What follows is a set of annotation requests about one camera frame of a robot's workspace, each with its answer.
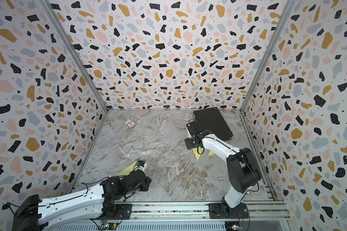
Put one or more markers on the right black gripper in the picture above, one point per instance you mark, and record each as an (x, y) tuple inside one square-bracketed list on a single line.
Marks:
[(186, 140)]

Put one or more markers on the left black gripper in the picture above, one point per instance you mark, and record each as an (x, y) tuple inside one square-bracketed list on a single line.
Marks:
[(147, 184)]

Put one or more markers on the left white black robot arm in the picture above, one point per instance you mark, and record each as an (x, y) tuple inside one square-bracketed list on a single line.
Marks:
[(96, 202)]

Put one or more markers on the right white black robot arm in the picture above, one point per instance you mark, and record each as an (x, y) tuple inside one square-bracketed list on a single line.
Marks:
[(242, 168)]

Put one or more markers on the black hard case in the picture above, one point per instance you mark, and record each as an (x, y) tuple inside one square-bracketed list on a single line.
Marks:
[(212, 120)]

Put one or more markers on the small green circuit board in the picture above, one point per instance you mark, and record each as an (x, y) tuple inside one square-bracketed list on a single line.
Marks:
[(109, 226)]

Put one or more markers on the small pink white card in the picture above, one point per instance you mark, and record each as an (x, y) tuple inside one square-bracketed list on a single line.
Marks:
[(130, 123)]

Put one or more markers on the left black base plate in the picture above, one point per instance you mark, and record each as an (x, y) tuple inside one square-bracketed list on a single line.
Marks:
[(118, 212)]

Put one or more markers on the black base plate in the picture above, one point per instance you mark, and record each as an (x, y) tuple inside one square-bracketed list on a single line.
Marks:
[(223, 211), (118, 212)]

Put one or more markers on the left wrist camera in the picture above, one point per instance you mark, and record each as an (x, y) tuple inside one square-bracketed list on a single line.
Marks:
[(141, 165)]

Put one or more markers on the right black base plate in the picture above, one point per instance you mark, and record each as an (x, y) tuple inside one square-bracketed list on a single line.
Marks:
[(223, 211)]

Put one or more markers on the aluminium mounting rail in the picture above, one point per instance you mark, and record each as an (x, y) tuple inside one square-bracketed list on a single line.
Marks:
[(192, 216)]

